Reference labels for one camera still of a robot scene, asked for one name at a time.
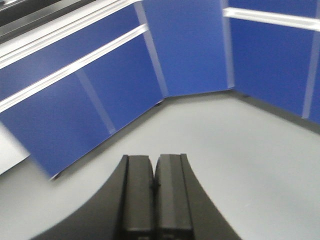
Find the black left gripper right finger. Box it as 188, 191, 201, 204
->
155, 154, 240, 240

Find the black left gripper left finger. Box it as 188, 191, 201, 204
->
34, 155, 155, 240

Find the blue lab cabinet left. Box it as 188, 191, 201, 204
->
0, 0, 168, 177

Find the blue lab cabinet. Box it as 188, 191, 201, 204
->
0, 0, 168, 177
143, 0, 320, 133

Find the blue lab cabinet right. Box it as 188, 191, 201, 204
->
143, 0, 320, 133

